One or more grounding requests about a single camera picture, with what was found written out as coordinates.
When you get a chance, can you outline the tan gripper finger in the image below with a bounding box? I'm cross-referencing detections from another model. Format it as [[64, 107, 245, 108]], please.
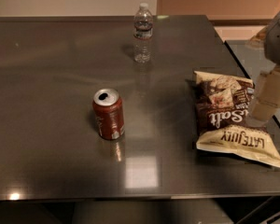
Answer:
[[248, 64, 280, 121]]

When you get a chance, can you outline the clear plastic water bottle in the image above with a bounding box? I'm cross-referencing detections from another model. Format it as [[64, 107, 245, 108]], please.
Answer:
[[133, 3, 153, 63]]

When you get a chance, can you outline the grey side table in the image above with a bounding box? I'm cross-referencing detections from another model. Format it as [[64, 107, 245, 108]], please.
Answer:
[[224, 39, 280, 138]]

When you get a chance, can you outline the brown and cream chip bag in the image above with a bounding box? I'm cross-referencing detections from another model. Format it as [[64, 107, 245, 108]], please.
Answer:
[[195, 71, 280, 168]]

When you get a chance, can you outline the red soda can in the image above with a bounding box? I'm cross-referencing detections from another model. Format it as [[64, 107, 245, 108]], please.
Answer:
[[92, 89, 124, 140]]

